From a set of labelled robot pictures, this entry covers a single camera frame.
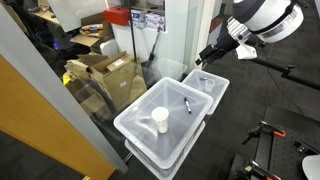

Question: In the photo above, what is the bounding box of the white plastic container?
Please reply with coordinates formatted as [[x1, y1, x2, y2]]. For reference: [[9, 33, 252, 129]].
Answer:
[[99, 37, 121, 59]]

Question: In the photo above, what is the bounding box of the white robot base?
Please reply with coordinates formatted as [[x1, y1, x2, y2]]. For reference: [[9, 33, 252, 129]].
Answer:
[[301, 153, 320, 180]]

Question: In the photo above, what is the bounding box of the black perforated table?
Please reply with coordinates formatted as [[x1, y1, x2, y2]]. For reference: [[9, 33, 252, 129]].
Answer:
[[228, 105, 320, 180]]

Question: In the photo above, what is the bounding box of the small clear plastic cup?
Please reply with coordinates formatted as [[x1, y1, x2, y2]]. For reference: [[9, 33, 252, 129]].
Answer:
[[204, 78, 216, 94]]

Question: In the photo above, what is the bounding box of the black camera cable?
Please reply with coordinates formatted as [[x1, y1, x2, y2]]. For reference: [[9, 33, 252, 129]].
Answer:
[[264, 61, 305, 116]]

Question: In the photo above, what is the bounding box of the large clear plastic bin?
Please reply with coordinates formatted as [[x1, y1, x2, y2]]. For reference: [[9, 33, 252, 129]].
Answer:
[[113, 76, 215, 170]]

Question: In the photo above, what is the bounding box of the black marker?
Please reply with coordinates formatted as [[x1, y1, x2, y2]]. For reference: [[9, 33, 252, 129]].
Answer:
[[183, 96, 193, 115]]

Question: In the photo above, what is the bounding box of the small clear plastic bin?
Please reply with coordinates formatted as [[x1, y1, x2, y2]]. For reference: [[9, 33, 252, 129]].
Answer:
[[181, 68, 231, 116]]

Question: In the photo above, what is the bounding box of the red box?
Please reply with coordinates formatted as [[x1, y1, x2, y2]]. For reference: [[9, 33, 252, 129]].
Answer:
[[103, 6, 131, 27]]

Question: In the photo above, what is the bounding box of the white paper cup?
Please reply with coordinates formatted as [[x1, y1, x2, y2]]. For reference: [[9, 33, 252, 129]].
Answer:
[[151, 106, 171, 134]]

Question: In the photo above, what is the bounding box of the whiteboard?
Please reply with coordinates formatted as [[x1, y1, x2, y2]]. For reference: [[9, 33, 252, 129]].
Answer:
[[46, 0, 111, 33]]

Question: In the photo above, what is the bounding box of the red and white cabinet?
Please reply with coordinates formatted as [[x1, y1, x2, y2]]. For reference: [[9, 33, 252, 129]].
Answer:
[[203, 16, 225, 63]]

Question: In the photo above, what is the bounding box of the orange wooden panel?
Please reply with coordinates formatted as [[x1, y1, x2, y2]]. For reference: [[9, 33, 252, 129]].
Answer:
[[0, 54, 117, 180]]

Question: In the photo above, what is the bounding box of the black clamp orange handle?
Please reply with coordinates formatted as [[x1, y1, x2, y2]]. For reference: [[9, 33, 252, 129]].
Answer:
[[241, 120, 287, 146], [233, 159, 283, 180]]

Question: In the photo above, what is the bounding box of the black dustpan with handle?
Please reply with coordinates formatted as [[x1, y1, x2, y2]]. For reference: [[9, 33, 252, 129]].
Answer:
[[141, 29, 162, 88]]

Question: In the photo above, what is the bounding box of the small cardboard box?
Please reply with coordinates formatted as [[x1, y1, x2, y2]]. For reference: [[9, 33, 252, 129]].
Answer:
[[65, 78, 113, 122]]

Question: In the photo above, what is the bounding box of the broom with black pole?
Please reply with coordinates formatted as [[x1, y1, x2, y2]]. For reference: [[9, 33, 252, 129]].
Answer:
[[128, 0, 148, 101]]

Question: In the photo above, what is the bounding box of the flat open cardboard box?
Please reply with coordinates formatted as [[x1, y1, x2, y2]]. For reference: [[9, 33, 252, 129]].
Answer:
[[70, 11, 115, 55]]

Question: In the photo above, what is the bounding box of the orange and white package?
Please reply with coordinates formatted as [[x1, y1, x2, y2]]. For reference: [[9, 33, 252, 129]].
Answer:
[[80, 22, 105, 38]]

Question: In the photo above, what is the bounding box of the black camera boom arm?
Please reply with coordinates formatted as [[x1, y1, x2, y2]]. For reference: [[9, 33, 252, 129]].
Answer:
[[248, 55, 320, 91]]

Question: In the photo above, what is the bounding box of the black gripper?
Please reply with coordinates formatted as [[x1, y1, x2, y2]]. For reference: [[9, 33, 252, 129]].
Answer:
[[195, 29, 241, 66]]

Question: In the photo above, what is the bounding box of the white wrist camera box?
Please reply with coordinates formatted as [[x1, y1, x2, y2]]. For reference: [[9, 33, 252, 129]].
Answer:
[[234, 43, 259, 61]]

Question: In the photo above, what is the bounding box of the white printed box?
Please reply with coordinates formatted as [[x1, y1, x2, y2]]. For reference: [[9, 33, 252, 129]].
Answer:
[[130, 8, 148, 30], [145, 11, 167, 33]]

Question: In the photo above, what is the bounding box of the large open cardboard box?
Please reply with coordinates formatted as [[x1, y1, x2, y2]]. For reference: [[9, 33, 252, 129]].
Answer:
[[64, 50, 148, 112]]

